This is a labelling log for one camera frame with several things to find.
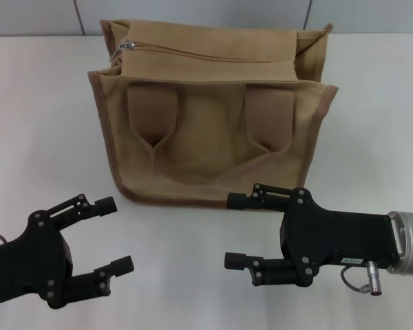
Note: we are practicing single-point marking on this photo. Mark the silver metal zipper pull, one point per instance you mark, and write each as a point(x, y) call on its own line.
point(129, 45)

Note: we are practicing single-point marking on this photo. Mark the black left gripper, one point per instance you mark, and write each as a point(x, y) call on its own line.
point(31, 258)

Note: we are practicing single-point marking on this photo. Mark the khaki canvas food bag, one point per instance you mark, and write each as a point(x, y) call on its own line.
point(210, 154)

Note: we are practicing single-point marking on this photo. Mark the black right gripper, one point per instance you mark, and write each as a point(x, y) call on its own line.
point(330, 237)

